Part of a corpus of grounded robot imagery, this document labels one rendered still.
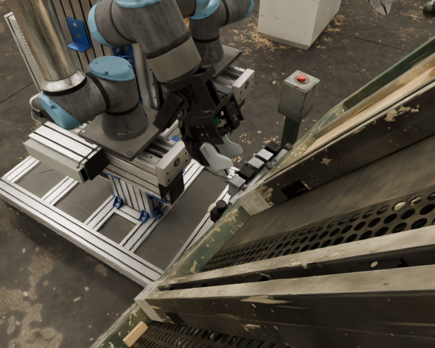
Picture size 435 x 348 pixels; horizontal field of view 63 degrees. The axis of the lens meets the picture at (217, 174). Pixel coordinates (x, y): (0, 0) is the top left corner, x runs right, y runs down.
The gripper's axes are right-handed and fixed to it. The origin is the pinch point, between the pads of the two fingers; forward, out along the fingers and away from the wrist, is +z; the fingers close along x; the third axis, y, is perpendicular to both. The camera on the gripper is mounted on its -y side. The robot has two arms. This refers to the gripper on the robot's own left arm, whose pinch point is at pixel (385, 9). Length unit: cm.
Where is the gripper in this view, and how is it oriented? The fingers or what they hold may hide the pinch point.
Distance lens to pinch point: 116.3
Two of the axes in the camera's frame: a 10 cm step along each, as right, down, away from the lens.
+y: -4.1, 5.7, -7.1
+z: 4.8, 8.0, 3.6
